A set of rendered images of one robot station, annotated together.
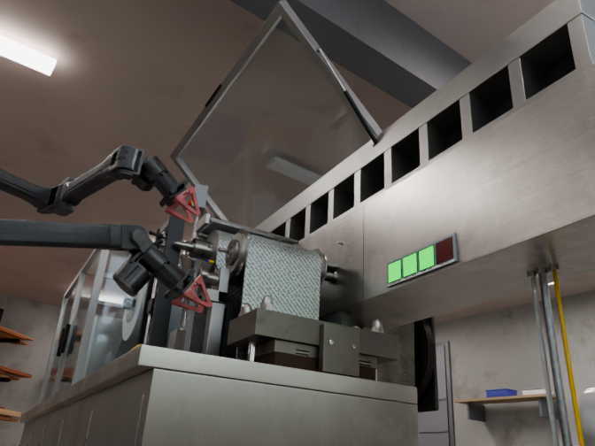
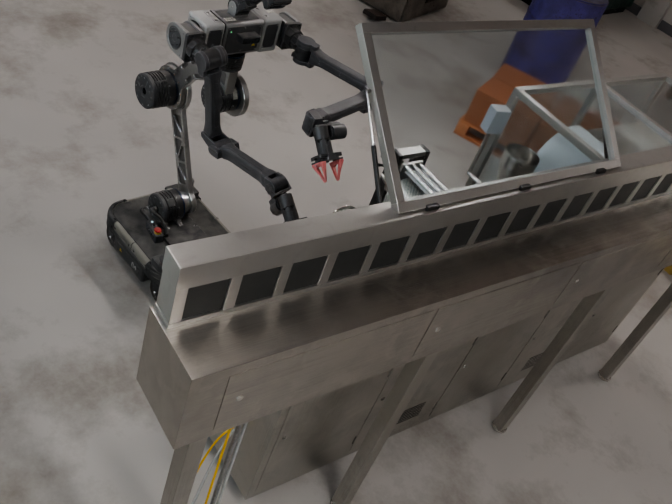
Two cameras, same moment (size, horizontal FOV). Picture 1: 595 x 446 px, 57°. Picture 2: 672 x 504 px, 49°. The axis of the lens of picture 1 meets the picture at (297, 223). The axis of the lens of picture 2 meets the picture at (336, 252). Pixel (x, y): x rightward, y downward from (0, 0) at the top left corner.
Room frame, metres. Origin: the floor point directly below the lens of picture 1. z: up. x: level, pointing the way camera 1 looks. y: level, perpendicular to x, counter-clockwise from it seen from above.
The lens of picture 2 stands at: (0.74, -1.88, 2.87)
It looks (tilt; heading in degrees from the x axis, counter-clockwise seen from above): 39 degrees down; 70
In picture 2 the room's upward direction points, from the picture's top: 22 degrees clockwise
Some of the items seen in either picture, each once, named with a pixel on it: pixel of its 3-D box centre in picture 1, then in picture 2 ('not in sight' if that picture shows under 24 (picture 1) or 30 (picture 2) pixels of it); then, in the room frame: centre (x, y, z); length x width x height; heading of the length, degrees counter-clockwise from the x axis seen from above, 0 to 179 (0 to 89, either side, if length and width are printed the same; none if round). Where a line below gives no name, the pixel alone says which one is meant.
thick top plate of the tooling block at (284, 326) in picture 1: (314, 340); not in sight; (1.35, -0.06, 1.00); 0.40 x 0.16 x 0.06; 118
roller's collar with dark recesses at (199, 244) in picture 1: (201, 249); not in sight; (1.65, 0.31, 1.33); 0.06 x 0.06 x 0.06; 28
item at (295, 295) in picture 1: (282, 304); not in sight; (1.44, 0.03, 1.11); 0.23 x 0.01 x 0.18; 118
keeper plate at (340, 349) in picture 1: (340, 349); not in sight; (1.28, -0.12, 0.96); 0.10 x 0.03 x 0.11; 118
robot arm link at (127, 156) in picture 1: (94, 180); (341, 109); (1.43, 0.61, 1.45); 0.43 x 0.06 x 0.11; 45
